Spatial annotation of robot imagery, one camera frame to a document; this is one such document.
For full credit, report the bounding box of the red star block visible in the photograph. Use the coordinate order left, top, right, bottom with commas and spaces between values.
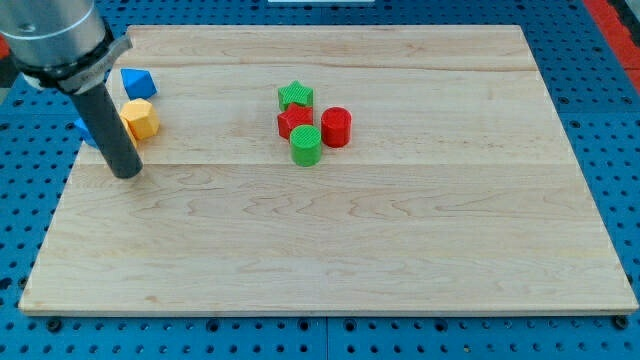
277, 103, 314, 140

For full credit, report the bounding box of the yellow hexagonal block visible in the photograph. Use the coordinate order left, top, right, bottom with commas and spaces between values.
120, 98, 160, 140

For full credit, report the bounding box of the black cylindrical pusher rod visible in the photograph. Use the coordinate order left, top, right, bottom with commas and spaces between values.
69, 84, 143, 179

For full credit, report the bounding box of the wooden board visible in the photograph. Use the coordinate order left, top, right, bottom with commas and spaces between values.
19, 25, 638, 317

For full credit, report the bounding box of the red cylinder block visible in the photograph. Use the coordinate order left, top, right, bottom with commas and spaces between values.
321, 107, 352, 148

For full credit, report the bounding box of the blue polyhedron block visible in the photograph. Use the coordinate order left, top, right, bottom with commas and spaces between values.
120, 68, 157, 100

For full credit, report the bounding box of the green star block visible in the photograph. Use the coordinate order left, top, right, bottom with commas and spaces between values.
277, 80, 314, 111

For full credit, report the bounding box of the blue block at board edge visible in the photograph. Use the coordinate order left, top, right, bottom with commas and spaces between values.
74, 117, 98, 149

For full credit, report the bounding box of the green cylinder block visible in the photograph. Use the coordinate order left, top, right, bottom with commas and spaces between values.
289, 125, 322, 167

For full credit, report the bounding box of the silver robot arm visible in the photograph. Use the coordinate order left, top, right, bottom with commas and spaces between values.
1, 0, 132, 95

